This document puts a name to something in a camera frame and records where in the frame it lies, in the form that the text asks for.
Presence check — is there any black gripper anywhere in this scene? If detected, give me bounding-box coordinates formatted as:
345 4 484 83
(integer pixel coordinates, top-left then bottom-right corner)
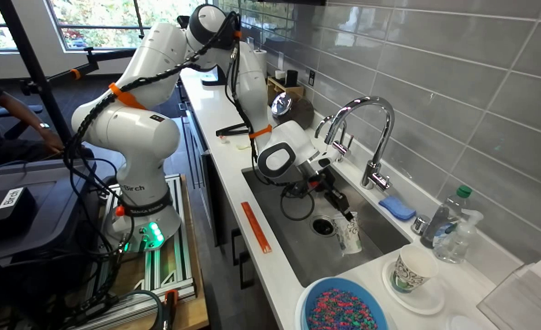
302 165 357 224

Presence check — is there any person forearm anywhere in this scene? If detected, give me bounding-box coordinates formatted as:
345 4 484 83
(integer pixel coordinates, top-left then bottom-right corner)
0 90 55 140

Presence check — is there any round sink drain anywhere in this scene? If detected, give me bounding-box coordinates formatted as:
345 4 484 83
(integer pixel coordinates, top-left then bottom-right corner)
312 217 335 237

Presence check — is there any stainless steel sink basin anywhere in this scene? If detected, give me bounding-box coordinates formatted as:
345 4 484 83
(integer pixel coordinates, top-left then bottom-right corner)
240 167 412 290

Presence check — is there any person hand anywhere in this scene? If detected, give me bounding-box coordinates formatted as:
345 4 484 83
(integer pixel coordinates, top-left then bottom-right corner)
40 129 66 154

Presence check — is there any blue sponge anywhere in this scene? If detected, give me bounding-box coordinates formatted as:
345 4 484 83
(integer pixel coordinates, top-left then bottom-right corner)
378 195 418 224

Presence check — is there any small chrome cap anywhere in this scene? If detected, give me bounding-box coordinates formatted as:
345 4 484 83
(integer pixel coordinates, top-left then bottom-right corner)
411 215 429 237

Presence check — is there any orange flat strip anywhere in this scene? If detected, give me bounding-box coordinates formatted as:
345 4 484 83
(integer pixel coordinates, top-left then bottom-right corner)
238 200 273 255

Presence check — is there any blue bowl of beads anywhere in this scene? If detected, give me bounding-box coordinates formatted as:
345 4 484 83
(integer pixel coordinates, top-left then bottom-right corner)
302 277 390 330

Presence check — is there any clear bottle green cap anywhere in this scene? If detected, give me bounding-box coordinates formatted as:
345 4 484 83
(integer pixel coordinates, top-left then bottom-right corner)
420 184 475 251

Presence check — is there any tall chrome faucet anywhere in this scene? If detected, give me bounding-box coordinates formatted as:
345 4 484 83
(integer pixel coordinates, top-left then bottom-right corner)
323 96 396 191

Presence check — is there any white saucer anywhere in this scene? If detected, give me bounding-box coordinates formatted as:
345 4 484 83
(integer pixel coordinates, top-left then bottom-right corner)
379 255 447 317

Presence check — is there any clear plastic container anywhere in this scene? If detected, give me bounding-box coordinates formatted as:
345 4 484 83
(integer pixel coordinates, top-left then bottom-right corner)
431 207 486 266

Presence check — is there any aluminium profile robot stand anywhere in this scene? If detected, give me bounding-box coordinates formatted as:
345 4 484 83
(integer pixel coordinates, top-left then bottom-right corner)
97 173 198 301

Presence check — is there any dark laptop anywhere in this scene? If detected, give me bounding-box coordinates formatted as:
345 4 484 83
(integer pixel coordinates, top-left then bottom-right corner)
200 63 229 88

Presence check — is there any white ribbed box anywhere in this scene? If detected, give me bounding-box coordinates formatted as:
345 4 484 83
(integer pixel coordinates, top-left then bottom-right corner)
477 253 541 330

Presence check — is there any dark grey tote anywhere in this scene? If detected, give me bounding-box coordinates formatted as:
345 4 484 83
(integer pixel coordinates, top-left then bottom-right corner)
0 158 110 264

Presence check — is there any large window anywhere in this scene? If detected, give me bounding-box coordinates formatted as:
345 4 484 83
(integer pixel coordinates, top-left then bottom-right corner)
0 0 222 53

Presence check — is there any black box with label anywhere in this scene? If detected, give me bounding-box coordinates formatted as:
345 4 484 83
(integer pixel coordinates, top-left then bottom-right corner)
0 184 38 244

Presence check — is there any black tripod pole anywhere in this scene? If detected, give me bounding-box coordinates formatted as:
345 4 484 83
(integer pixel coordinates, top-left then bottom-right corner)
0 0 75 145

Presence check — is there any black clamp bracket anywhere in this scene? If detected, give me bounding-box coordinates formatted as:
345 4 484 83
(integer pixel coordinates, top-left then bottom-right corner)
214 123 249 138

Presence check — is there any orange handled tool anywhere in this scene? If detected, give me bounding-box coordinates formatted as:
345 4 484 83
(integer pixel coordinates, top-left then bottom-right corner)
161 288 181 330

